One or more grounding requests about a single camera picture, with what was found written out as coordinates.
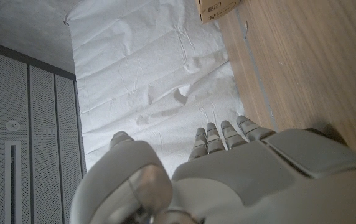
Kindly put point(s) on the linear ceiling vent slot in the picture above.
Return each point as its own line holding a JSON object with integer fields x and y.
{"x": 13, "y": 186}

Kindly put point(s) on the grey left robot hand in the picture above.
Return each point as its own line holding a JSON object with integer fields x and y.
{"x": 243, "y": 180}

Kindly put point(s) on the brown cardboard packing box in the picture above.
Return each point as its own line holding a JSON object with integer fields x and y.
{"x": 215, "y": 9}

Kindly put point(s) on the white cloth curtain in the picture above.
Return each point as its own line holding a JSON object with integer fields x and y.
{"x": 150, "y": 77}

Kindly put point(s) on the round white ceiling sensor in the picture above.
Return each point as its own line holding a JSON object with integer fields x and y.
{"x": 12, "y": 126}

